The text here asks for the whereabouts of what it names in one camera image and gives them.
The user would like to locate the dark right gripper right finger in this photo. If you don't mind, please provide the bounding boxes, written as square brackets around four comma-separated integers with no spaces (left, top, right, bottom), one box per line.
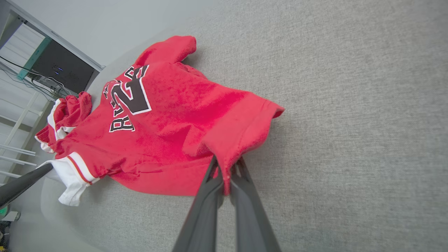
[229,157,282,252]

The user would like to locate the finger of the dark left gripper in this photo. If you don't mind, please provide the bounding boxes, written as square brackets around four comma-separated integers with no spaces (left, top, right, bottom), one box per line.
[0,163,54,210]

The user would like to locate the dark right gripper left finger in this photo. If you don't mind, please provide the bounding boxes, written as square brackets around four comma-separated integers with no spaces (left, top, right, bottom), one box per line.
[171,155,225,252]

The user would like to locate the red shorts with white panels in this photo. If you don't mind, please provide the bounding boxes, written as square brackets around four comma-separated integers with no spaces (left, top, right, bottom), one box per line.
[34,91,102,207]

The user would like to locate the red jersey shirt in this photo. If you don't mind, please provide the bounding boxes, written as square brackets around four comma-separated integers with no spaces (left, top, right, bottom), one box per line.
[52,35,285,196]

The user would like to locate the white metal rack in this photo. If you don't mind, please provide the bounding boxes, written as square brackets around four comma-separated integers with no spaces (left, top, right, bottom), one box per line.
[0,91,49,184]

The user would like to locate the black computer box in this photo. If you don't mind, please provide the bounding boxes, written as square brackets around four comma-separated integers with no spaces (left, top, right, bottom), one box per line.
[30,38,96,96]

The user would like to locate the teal bracket bar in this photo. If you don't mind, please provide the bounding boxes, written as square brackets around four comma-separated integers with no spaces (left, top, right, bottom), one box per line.
[17,37,53,80]

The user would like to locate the white frame beam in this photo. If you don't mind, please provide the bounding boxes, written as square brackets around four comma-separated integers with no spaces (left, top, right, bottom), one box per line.
[6,0,106,71]

